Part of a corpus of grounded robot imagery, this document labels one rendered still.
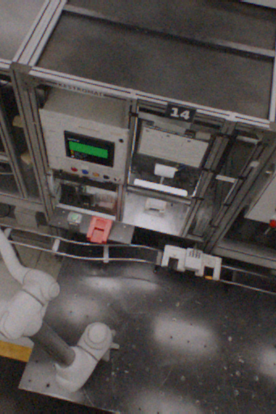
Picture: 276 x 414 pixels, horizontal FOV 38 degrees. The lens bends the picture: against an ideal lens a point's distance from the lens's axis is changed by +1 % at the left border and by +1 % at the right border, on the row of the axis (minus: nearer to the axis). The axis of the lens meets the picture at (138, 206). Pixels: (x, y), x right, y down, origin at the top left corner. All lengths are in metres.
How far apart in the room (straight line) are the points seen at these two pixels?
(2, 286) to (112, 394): 1.40
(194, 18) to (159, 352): 1.87
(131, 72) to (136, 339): 1.59
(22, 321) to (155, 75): 1.21
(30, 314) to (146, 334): 0.96
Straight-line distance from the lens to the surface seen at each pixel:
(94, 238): 2.57
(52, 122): 1.97
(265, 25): 2.25
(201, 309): 2.74
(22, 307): 1.90
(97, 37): 2.00
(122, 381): 2.59
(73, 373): 2.32
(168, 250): 2.61
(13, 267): 2.13
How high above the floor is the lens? 3.25
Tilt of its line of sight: 60 degrees down
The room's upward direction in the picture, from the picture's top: 10 degrees clockwise
